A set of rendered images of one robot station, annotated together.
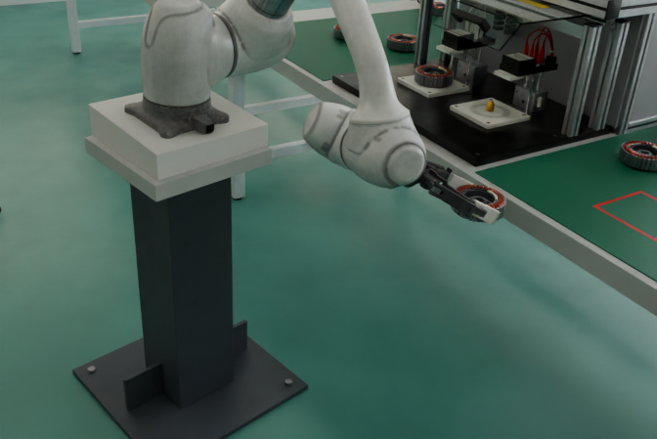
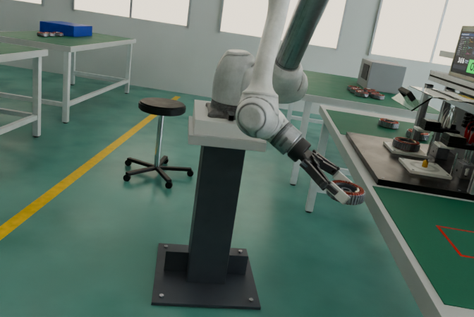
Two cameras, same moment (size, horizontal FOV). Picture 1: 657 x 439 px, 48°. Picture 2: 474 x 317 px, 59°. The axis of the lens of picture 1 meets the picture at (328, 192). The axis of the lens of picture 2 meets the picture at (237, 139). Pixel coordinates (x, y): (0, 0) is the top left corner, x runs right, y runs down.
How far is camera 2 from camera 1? 78 cm
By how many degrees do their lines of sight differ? 35
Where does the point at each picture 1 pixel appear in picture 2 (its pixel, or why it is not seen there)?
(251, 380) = (233, 289)
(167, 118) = (215, 109)
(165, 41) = (221, 67)
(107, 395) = (161, 259)
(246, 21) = not seen: hidden behind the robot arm
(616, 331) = not seen: outside the picture
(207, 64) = (241, 85)
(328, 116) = not seen: hidden behind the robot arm
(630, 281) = (407, 265)
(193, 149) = (217, 124)
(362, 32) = (263, 46)
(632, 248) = (431, 250)
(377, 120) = (248, 91)
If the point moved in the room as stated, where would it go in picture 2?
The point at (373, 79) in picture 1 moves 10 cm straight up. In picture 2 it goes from (257, 70) to (262, 32)
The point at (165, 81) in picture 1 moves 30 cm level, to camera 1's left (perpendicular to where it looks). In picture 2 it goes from (218, 88) to (167, 74)
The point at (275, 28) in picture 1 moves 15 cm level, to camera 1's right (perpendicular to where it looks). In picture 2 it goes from (283, 75) to (317, 82)
